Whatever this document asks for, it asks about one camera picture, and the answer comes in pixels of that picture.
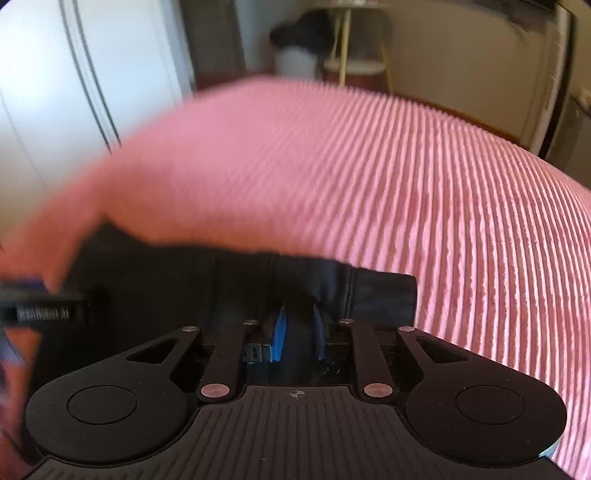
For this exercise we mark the white wardrobe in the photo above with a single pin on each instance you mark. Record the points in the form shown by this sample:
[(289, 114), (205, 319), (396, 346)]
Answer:
[(69, 83)]

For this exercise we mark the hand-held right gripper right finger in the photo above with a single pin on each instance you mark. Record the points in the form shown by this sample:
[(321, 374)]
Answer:
[(317, 333)]

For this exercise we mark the white tower air conditioner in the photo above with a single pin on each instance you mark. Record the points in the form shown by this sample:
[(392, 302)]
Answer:
[(554, 83)]

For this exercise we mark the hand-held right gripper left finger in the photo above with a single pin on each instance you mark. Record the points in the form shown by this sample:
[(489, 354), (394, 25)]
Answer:
[(279, 333)]

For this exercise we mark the black pants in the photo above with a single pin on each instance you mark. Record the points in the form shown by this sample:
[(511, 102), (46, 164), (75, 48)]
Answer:
[(194, 286)]

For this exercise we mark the pink ribbed blanket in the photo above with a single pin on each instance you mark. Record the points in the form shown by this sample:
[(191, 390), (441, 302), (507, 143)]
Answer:
[(369, 184)]

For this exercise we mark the black cloth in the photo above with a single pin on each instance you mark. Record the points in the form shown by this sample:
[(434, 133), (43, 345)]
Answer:
[(302, 30)]

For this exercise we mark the white bin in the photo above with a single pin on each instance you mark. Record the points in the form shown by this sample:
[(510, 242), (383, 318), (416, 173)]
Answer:
[(295, 60)]

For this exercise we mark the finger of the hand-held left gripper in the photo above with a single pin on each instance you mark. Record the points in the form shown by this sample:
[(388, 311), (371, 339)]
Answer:
[(98, 305)]

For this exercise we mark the round white side table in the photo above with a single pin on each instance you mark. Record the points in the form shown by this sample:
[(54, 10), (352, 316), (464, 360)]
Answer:
[(355, 67)]

